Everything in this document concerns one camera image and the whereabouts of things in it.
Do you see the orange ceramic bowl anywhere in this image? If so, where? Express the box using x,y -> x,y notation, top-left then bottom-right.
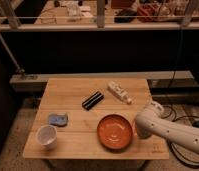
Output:
97,114 -> 133,150

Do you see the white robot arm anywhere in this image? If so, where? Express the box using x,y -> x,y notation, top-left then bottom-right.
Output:
135,101 -> 199,154

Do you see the black rectangular box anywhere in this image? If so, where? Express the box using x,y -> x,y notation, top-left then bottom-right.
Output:
82,91 -> 104,111

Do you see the white plastic bottle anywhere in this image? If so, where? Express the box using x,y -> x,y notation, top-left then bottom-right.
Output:
107,81 -> 132,104

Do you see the wooden table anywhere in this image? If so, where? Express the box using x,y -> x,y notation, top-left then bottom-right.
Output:
23,84 -> 169,160

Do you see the blue cloth rag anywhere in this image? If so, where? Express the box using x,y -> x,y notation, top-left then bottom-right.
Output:
48,114 -> 68,127

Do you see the grey metal beam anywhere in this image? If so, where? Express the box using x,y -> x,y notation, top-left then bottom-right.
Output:
10,71 -> 196,92

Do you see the diagonal metal strut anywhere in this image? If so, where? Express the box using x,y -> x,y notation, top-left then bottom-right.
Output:
0,33 -> 25,77

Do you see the cluttered back workbench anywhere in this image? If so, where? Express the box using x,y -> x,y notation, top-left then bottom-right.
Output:
0,0 -> 199,32

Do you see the black cable on floor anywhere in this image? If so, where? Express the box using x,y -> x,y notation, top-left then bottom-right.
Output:
161,104 -> 199,169

